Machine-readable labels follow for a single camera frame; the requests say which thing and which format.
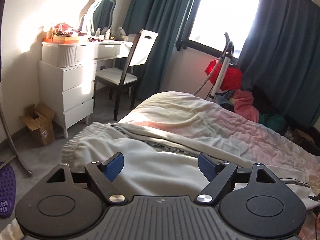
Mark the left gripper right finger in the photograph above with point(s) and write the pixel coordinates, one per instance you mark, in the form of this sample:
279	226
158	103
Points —
220	177

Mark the right teal curtain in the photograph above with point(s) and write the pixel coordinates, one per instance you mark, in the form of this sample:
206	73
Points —
281	57

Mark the green garment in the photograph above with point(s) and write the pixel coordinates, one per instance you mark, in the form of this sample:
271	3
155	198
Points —
276	122

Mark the pastel tie-dye bed sheet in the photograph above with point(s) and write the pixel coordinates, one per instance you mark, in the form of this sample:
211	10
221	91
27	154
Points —
207	122

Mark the white dressing table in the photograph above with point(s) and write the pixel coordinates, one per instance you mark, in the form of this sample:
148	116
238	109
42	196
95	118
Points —
69	55

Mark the open cardboard box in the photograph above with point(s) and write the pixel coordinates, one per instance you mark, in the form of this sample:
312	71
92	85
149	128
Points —
39	121

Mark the wavy frame mirror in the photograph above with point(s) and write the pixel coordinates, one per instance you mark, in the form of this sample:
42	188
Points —
97	15

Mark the teal curtain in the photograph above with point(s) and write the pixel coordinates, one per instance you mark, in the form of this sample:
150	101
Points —
164	17
281	57

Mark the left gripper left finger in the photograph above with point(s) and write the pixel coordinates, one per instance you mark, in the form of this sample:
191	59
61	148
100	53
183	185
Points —
101	177

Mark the white and black chair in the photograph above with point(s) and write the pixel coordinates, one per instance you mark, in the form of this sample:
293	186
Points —
117	79

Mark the brown cardboard box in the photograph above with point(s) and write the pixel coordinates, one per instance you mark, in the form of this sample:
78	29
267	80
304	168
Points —
305	141

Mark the pink towel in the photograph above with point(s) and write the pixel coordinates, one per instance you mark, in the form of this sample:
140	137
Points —
243	105

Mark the red cloth pile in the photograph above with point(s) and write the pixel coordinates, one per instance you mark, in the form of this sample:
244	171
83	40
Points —
232	79

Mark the white drawer cabinet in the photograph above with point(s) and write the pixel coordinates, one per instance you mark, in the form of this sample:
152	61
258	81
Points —
68	91

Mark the left teal curtain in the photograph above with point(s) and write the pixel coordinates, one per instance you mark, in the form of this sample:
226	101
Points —
164	17

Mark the cream white sweatpants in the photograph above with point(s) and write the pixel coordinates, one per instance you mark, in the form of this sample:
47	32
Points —
156	162

